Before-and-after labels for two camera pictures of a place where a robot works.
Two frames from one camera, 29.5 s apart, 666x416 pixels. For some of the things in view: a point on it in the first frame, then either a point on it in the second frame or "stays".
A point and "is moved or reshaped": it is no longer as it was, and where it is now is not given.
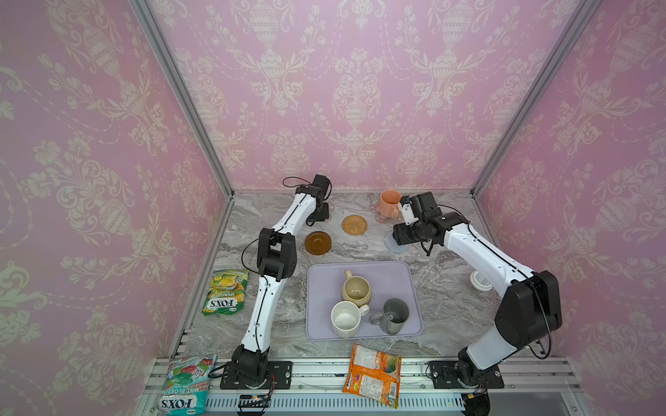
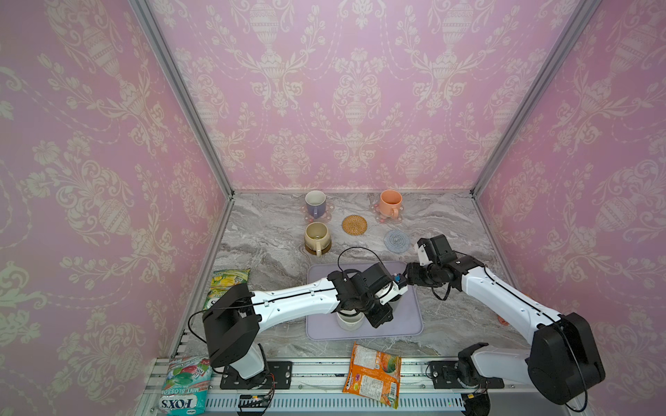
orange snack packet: [375, 374] stays
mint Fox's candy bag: [186, 386] stays
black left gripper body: [322, 213] -> [375, 309]
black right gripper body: [411, 233] -> [427, 275]
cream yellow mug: [355, 289] is moved or reshaped
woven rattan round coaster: [355, 224] stays
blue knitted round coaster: [391, 243] stays
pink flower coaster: [389, 204] -> [375, 208]
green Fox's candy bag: [226, 292] stays
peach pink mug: [389, 203] stays
